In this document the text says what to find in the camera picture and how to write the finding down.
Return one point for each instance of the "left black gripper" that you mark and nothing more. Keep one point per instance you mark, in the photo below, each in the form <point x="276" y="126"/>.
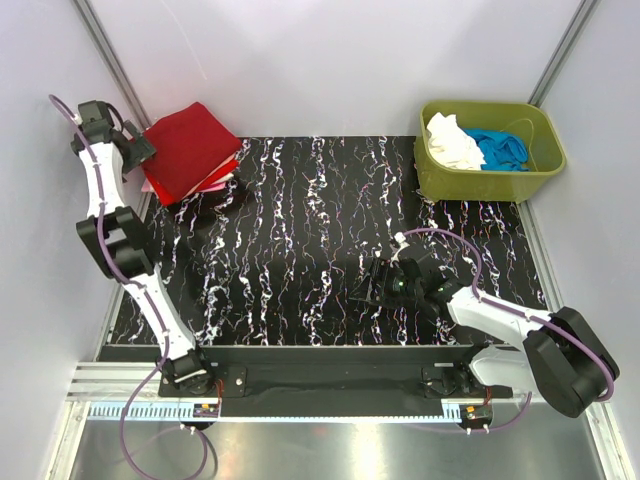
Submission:
<point x="139" y="150"/>

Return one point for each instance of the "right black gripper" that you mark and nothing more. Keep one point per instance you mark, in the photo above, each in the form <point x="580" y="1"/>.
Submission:
<point x="380" y="270"/>

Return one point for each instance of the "dark red t-shirt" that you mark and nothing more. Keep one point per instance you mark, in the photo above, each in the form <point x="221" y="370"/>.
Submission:
<point x="190" y="145"/>

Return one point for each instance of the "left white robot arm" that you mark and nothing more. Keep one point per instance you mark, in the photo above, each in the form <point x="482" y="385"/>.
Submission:
<point x="116" y="238"/>

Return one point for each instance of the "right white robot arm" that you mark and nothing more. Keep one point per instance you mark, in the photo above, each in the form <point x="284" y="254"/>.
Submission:
<point x="555" y="355"/>

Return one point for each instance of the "folded pink t-shirt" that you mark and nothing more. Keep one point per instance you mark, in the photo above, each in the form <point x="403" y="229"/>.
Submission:
<point x="210" y="187"/>

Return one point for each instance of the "folded red t-shirt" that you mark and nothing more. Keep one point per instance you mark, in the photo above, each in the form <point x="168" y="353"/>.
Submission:
<point x="166" y="199"/>

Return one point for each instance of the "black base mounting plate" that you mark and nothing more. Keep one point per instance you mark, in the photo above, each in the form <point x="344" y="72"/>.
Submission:
<point x="384" y="383"/>

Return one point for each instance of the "crumpled white t-shirt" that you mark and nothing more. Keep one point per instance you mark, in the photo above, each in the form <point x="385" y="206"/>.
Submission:
<point x="451" y="146"/>

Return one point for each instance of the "olive green plastic bin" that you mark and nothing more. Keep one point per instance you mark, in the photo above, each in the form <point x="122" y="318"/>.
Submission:
<point x="545" y="155"/>

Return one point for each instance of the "crumpled blue t-shirt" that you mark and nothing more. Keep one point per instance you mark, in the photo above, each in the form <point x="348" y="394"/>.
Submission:
<point x="502" y="151"/>

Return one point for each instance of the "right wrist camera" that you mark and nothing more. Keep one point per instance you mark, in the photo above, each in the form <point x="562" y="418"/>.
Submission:
<point x="410" y="254"/>

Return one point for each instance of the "left aluminium frame post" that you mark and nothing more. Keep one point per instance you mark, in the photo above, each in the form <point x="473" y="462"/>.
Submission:
<point x="97" y="32"/>

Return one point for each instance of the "aluminium frame post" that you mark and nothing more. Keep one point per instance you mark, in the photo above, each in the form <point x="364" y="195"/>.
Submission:
<point x="97" y="32"/>
<point x="569" y="39"/>

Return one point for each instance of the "right aluminium frame post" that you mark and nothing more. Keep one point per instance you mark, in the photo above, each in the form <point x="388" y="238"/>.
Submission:
<point x="569" y="39"/>

